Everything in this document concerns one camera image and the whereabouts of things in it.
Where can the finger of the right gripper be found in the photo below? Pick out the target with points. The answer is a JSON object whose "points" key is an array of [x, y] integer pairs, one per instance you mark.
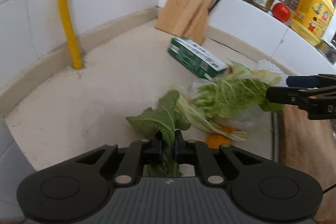
{"points": [[288, 96], [313, 81]]}

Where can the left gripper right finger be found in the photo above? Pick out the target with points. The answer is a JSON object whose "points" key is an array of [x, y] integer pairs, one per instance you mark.
{"points": [[199, 155]]}

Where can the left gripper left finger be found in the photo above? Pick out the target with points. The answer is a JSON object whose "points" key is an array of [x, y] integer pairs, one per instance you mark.
{"points": [[132, 159]]}

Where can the green leaf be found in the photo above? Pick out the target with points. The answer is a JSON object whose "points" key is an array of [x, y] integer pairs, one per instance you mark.
{"points": [[164, 119]]}

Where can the light green cabbage leaves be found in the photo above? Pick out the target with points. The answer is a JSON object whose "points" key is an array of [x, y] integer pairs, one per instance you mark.
{"points": [[230, 103]]}

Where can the orange peel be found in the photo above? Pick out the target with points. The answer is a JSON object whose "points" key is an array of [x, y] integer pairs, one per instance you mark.
{"points": [[214, 141]]}

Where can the steel bowl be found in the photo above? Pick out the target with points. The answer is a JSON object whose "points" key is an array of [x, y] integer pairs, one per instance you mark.
{"points": [[327, 50]]}

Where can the wooden cutting board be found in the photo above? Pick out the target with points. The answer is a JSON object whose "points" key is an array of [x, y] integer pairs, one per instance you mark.
{"points": [[308, 146]]}

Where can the green snack packet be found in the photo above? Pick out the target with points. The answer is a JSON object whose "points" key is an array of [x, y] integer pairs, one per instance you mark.
{"points": [[234, 63]]}

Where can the red tomato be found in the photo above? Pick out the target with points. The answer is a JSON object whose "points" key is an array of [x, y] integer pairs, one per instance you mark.
{"points": [[281, 12]]}

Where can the green white box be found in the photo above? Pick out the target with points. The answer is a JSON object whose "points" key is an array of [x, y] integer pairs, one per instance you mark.
{"points": [[195, 58]]}

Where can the wooden knife block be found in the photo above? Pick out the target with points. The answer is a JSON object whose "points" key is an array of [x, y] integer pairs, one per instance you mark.
{"points": [[185, 19]]}

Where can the yellow pipe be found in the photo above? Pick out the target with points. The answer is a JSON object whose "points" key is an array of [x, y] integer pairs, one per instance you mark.
{"points": [[72, 42]]}

